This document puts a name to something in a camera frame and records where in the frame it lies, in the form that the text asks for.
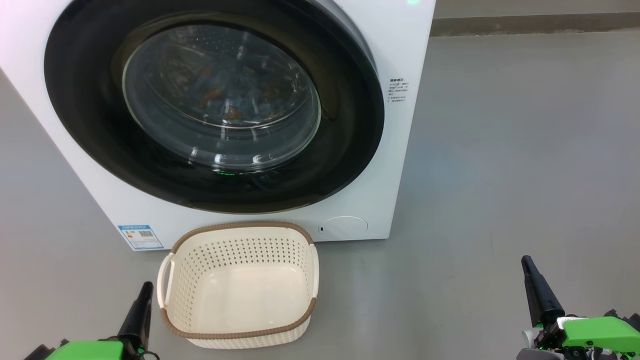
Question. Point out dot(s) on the cream perforated laundry basket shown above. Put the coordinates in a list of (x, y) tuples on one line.
[(250, 300)]

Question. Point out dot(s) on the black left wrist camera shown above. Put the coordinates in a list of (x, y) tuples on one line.
[(37, 354)]

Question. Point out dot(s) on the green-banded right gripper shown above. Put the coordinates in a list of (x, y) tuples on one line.
[(600, 332)]

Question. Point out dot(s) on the blue energy label sticker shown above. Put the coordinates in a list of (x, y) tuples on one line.
[(141, 237)]

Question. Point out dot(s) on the white front-load washing machine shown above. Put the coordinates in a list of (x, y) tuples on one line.
[(400, 175)]

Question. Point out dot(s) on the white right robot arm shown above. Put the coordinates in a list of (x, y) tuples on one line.
[(530, 355)]

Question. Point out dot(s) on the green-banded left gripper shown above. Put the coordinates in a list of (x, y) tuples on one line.
[(85, 351)]

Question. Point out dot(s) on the round white filter cover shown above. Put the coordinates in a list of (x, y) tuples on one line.
[(343, 227)]

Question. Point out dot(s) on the blue cartoon print garment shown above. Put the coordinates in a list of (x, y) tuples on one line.
[(235, 107)]

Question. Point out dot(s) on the small black text label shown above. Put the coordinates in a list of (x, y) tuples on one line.
[(399, 90)]

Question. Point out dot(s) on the black round glass washer door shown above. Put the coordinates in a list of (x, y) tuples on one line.
[(90, 125)]

